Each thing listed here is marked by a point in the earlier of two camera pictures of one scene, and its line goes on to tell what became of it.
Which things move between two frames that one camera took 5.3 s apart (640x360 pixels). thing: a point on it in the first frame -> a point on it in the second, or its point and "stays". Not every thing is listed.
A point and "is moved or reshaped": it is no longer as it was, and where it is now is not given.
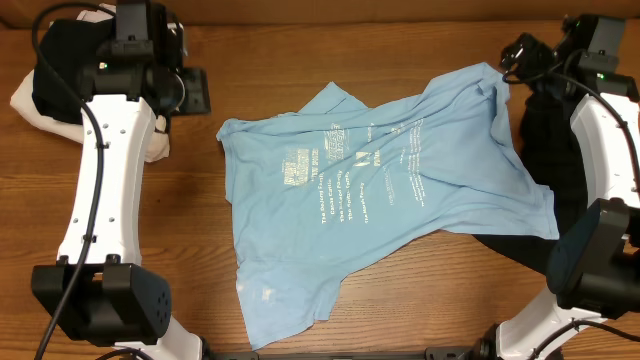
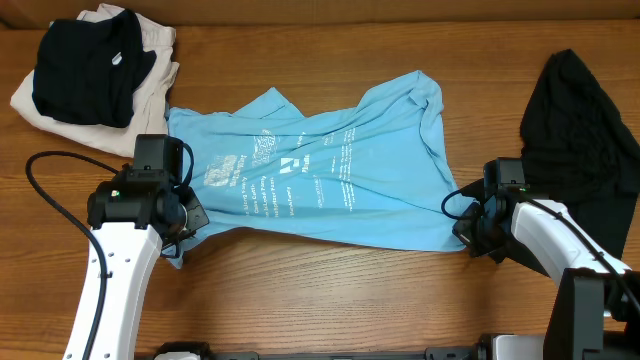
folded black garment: x=67 y=47 stays
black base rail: x=483 y=351 stays
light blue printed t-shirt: x=312 y=189 is moved or reshaped
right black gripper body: x=536 y=64 -> x=484 y=236
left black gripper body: x=196 y=98 -> x=193 y=214
